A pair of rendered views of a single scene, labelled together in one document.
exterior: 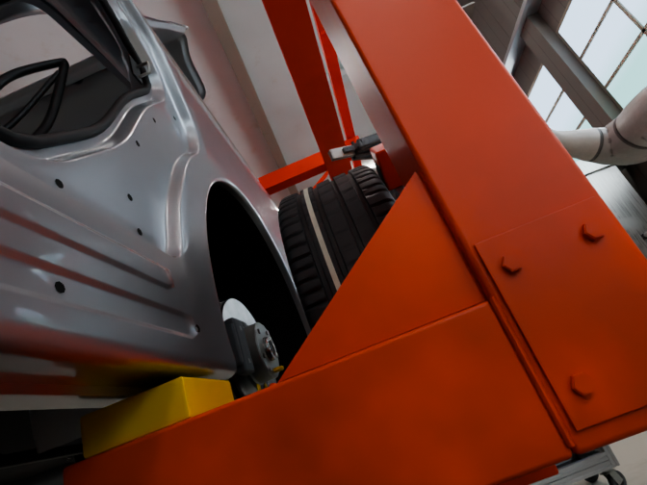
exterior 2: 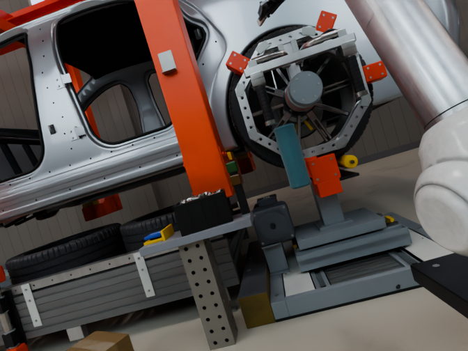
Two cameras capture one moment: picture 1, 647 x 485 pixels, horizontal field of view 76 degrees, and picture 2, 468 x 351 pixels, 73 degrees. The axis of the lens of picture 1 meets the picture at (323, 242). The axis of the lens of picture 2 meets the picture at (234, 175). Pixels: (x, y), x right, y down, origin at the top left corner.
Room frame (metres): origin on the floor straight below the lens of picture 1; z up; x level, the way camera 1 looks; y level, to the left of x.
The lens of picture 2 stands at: (0.69, -1.66, 0.64)
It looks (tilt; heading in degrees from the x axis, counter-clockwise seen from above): 2 degrees down; 93
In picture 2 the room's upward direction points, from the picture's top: 17 degrees counter-clockwise
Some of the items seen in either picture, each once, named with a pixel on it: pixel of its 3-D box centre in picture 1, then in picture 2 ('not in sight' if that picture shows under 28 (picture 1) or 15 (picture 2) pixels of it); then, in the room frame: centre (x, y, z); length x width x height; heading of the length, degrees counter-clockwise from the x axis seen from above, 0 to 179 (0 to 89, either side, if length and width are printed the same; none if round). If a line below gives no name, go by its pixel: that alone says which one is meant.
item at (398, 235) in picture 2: not in sight; (343, 239); (1.05, -0.06, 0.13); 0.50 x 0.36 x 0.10; 176
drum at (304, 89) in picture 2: not in sight; (303, 92); (1.00, -0.30, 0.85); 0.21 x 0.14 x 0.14; 86
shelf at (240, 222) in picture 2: not in sight; (198, 232); (0.44, -0.44, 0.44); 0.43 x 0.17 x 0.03; 176
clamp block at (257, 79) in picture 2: not in sight; (258, 81); (0.83, -0.42, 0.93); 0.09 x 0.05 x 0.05; 86
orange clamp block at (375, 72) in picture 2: not in sight; (372, 73); (1.32, -0.25, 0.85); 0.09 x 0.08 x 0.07; 176
